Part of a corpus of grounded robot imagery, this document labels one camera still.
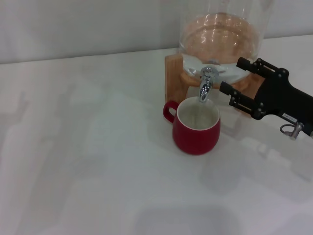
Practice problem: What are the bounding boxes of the glass water dispenser jar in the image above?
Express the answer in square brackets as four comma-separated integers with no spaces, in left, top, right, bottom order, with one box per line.
[178,0,272,81]

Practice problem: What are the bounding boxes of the grey cable with metal plug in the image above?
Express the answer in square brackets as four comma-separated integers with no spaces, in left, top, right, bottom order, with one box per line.
[280,122,304,141]

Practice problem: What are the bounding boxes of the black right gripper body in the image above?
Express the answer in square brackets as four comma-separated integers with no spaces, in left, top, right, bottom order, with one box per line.
[254,68,313,138]

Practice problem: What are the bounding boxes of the chrome faucet with lever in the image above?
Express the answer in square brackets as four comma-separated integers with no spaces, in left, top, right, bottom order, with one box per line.
[198,66,220,103]

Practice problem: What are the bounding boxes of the wooden dispenser stand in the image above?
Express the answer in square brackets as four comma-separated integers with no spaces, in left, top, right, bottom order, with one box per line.
[165,54,268,119]

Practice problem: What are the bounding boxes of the red ceramic cup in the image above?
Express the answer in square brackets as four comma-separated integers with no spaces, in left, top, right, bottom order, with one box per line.
[163,96,221,155]

